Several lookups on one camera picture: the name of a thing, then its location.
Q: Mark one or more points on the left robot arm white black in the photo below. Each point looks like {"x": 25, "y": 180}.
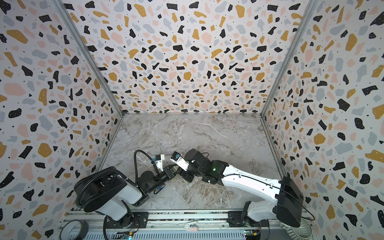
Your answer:
{"x": 109, "y": 192}

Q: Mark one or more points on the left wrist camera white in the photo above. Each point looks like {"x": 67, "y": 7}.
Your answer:
{"x": 157, "y": 163}

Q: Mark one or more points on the black tape roll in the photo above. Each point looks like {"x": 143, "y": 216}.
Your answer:
{"x": 74, "y": 230}

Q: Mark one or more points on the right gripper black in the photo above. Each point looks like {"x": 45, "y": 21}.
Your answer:
{"x": 188, "y": 173}

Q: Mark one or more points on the grey ribbed fan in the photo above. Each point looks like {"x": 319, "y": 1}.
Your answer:
{"x": 303, "y": 232}

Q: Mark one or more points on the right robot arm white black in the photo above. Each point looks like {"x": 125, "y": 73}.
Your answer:
{"x": 282, "y": 199}

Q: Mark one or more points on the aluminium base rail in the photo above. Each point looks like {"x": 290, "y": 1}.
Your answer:
{"x": 180, "y": 225}

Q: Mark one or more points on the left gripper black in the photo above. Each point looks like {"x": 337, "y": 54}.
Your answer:
{"x": 168, "y": 174}

